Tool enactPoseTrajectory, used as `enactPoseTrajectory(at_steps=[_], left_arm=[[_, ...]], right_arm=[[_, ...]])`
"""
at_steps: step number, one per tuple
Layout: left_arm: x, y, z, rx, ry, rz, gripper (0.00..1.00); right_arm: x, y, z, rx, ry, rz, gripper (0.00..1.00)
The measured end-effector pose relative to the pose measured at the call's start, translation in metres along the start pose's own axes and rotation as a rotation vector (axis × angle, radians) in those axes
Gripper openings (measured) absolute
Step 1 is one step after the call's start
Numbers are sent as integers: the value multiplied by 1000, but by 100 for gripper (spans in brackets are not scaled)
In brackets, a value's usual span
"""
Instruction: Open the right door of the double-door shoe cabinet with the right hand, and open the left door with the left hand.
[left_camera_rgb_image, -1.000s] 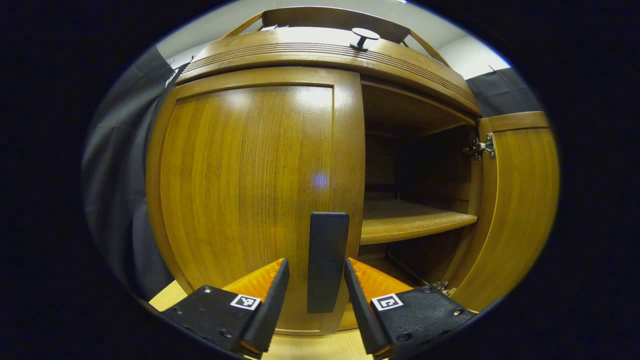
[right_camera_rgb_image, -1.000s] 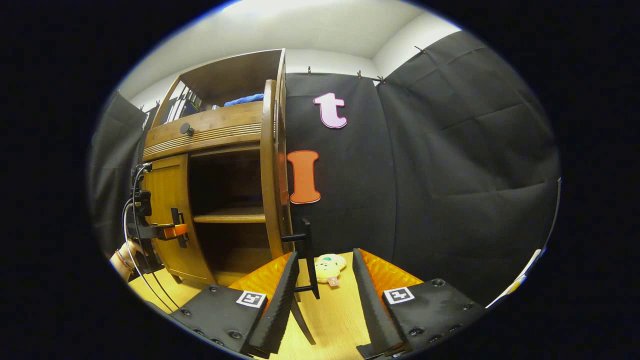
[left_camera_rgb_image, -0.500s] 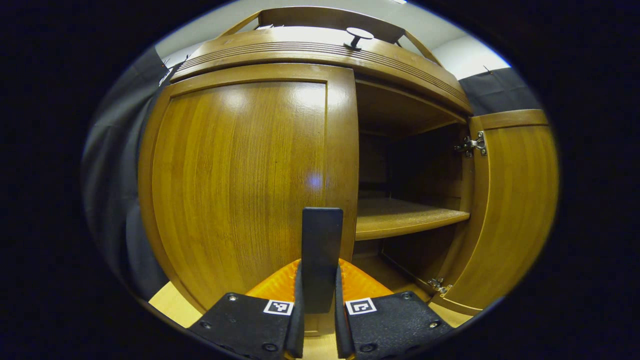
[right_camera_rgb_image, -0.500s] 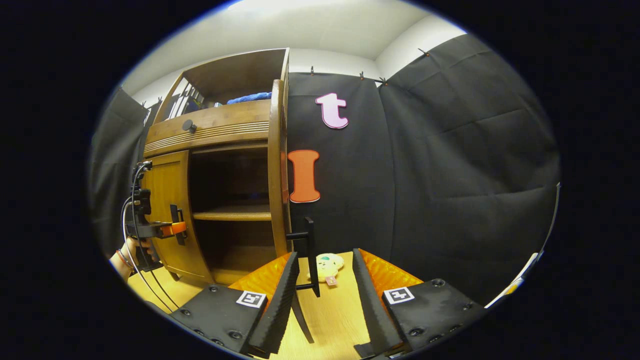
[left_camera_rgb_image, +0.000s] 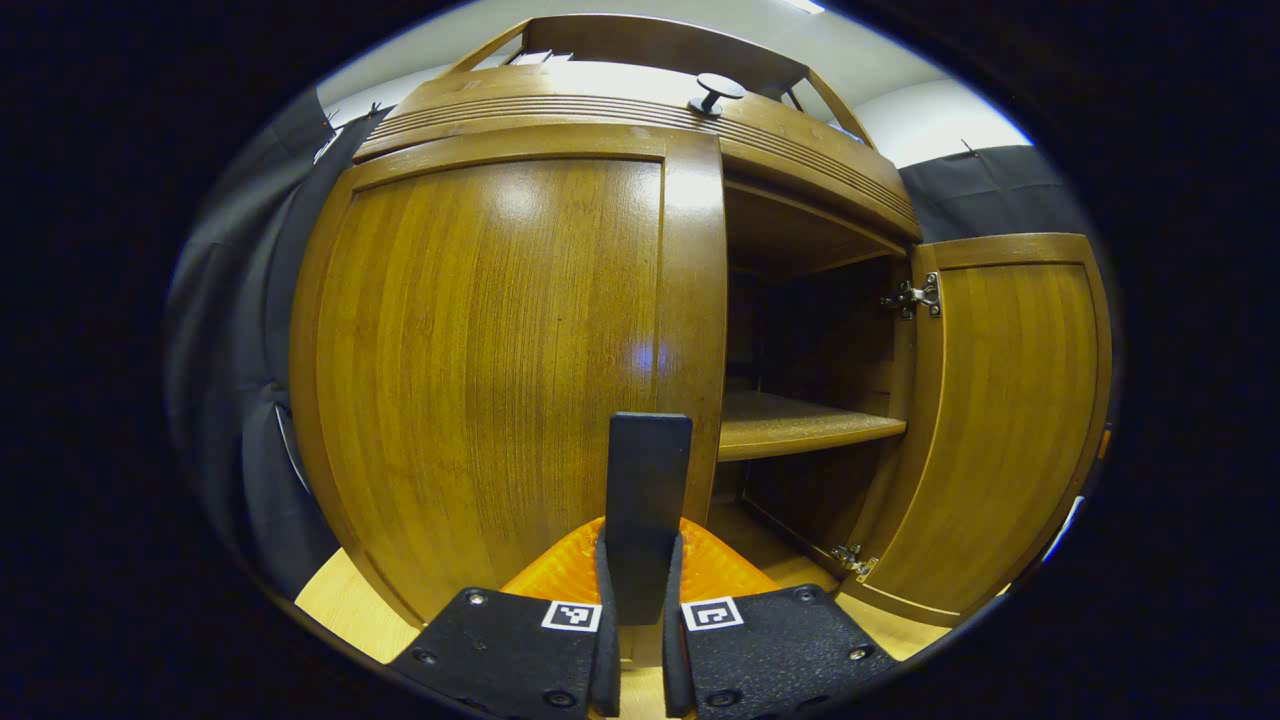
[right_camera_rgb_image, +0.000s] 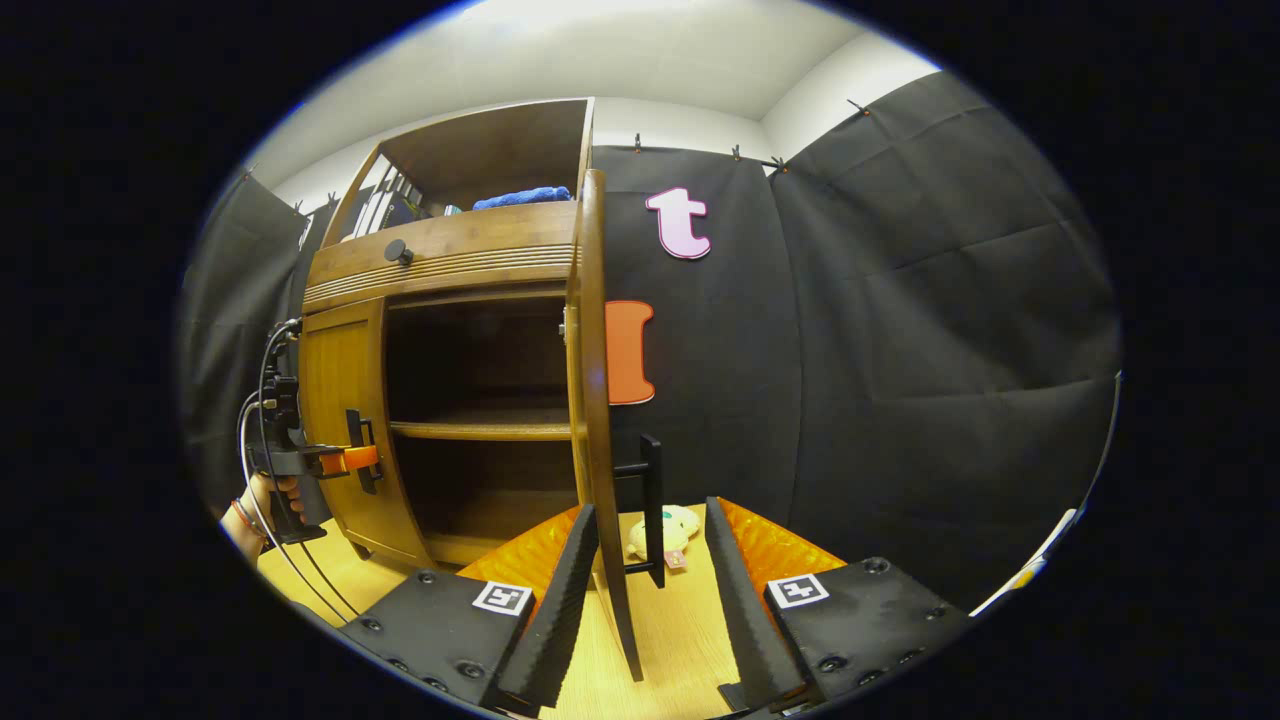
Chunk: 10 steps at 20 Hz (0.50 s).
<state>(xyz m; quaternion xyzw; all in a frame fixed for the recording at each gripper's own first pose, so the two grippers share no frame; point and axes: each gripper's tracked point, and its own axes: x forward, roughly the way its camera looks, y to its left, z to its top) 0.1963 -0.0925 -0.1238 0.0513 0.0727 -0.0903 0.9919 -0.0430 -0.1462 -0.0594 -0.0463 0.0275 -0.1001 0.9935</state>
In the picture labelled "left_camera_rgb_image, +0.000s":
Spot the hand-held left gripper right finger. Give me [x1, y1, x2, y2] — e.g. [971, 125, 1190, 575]
[660, 517, 901, 719]

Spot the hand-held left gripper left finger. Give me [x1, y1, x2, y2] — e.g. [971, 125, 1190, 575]
[385, 517, 623, 720]

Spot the wooden cabinet door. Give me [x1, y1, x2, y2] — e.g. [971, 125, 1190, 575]
[290, 122, 728, 629]
[838, 232, 1113, 629]

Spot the black door handle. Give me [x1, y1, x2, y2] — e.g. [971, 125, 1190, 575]
[605, 413, 693, 626]

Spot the wooden double-door shoe cabinet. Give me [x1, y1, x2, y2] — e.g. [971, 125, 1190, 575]
[290, 14, 1113, 666]

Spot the metal door hinge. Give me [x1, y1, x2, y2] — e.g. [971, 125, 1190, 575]
[830, 543, 879, 582]
[880, 272, 942, 321]

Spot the wooden inner cabinet shelf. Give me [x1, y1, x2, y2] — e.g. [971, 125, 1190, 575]
[718, 390, 908, 463]

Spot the wooden cabinet drawer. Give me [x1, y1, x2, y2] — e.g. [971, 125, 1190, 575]
[352, 62, 923, 241]

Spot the black backdrop cloth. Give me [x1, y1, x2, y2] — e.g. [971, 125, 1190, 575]
[165, 85, 1091, 601]

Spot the black round drawer knob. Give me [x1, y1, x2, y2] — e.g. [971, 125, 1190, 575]
[688, 72, 747, 117]

